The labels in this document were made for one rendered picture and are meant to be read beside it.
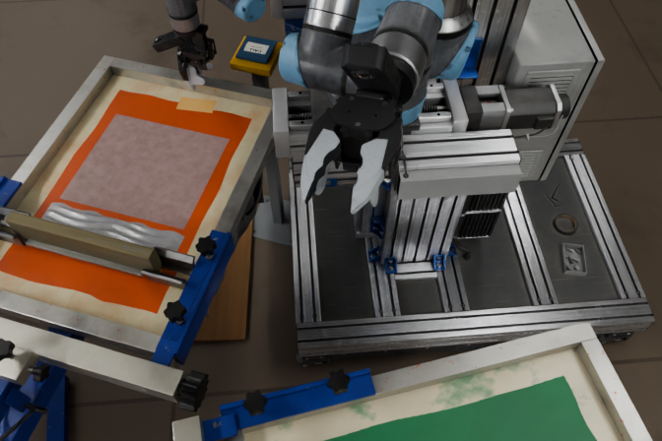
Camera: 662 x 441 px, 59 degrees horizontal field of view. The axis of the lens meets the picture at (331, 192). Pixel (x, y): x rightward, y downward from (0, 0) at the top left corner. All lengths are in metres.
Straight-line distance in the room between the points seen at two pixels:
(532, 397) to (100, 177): 1.15
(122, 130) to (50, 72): 1.83
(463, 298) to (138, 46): 2.25
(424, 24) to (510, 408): 0.82
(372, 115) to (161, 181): 0.99
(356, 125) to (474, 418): 0.78
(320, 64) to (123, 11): 2.97
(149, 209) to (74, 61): 2.09
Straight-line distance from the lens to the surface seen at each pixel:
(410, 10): 0.78
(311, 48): 0.86
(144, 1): 3.81
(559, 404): 1.33
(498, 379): 1.31
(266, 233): 2.54
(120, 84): 1.84
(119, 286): 1.43
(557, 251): 2.41
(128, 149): 1.66
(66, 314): 1.40
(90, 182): 1.62
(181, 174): 1.56
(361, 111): 0.65
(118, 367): 1.25
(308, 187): 0.60
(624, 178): 3.02
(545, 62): 1.48
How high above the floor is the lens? 2.16
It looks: 54 degrees down
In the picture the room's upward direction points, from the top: straight up
